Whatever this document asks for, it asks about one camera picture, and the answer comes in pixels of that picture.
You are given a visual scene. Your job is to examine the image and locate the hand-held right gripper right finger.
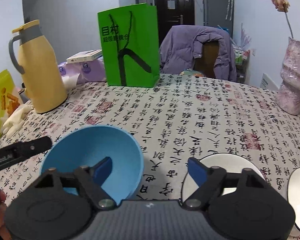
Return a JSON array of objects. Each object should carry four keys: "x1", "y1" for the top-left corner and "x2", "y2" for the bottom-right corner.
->
[{"x1": 181, "y1": 157, "x2": 267, "y2": 209}]

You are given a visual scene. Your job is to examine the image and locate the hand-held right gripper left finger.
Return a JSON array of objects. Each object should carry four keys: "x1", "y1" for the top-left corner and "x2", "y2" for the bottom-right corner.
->
[{"x1": 35, "y1": 156, "x2": 117, "y2": 209}]

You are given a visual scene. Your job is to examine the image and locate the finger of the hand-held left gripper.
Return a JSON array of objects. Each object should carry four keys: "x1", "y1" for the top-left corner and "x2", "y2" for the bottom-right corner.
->
[{"x1": 14, "y1": 136, "x2": 52, "y2": 159}]

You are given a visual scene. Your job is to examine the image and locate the blue bowl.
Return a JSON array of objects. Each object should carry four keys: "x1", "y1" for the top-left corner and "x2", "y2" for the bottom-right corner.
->
[{"x1": 39, "y1": 125, "x2": 145, "y2": 205}]

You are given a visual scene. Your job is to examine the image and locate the person's left hand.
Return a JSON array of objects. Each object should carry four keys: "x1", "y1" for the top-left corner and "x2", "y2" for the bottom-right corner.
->
[{"x1": 0, "y1": 189, "x2": 12, "y2": 240}]

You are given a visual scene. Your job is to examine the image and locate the white rubber gloves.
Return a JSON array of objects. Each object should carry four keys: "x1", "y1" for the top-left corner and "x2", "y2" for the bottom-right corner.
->
[{"x1": 2, "y1": 104, "x2": 33, "y2": 135}]

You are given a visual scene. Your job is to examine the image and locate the yellow-green snack box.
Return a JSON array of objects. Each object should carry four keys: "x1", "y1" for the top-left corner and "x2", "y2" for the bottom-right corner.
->
[{"x1": 0, "y1": 69, "x2": 24, "y2": 142}]

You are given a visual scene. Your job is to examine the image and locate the yellow thermos jug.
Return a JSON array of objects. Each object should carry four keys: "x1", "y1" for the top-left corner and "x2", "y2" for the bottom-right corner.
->
[{"x1": 9, "y1": 19, "x2": 68, "y2": 114}]

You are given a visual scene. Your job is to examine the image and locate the purple tissue pack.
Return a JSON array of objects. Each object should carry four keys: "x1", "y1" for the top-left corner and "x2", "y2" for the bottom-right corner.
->
[{"x1": 57, "y1": 56, "x2": 107, "y2": 85}]

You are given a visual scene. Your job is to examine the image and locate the patterned seat cushion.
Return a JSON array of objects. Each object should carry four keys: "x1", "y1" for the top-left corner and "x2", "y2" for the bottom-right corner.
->
[{"x1": 180, "y1": 69, "x2": 205, "y2": 77}]

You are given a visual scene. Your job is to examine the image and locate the white flat box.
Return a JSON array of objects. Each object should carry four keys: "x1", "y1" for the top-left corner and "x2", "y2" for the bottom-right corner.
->
[{"x1": 66, "y1": 49, "x2": 103, "y2": 64}]

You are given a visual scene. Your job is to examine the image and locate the wooden chair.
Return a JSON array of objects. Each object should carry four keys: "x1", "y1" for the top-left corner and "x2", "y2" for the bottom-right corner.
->
[{"x1": 194, "y1": 41, "x2": 222, "y2": 78}]

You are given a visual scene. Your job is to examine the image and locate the bottle rack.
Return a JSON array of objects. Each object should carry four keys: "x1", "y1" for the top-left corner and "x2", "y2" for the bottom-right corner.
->
[{"x1": 231, "y1": 44, "x2": 250, "y2": 84}]

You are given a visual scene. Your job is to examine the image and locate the purple jacket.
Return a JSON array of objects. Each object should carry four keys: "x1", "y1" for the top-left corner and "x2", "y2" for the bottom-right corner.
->
[{"x1": 159, "y1": 25, "x2": 238, "y2": 82}]

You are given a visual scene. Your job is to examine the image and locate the green paper bag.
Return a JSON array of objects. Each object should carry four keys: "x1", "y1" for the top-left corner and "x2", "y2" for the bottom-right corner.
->
[{"x1": 97, "y1": 3, "x2": 160, "y2": 88}]

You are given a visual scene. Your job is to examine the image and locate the pink ceramic vase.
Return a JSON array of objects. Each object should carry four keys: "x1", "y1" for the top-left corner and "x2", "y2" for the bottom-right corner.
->
[{"x1": 276, "y1": 37, "x2": 300, "y2": 115}]

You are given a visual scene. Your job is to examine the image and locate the purple dried flower bunch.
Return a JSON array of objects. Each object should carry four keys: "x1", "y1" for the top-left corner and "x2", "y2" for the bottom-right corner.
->
[{"x1": 240, "y1": 22, "x2": 252, "y2": 53}]

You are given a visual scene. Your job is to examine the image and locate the dark entrance door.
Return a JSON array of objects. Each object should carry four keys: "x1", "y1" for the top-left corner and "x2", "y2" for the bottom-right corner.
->
[{"x1": 153, "y1": 0, "x2": 195, "y2": 47}]

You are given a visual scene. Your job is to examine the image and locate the grey refrigerator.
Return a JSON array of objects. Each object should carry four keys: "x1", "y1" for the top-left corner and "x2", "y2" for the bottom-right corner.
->
[{"x1": 202, "y1": 0, "x2": 234, "y2": 29}]

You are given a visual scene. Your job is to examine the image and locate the white umbrella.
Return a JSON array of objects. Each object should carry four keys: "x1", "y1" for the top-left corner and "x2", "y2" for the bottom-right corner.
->
[{"x1": 225, "y1": 0, "x2": 234, "y2": 20}]

